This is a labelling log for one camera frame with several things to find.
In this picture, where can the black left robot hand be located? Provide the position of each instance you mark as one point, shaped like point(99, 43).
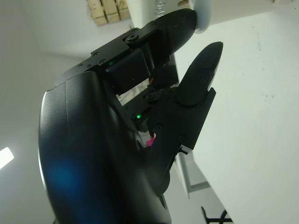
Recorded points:
point(93, 144)

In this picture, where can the white two-slot toaster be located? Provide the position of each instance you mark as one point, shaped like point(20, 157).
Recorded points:
point(143, 10)

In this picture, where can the ceiling light panel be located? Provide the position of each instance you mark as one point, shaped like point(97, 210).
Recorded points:
point(4, 157)

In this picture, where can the wooden shipping crates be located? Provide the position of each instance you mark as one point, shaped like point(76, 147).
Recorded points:
point(109, 11)

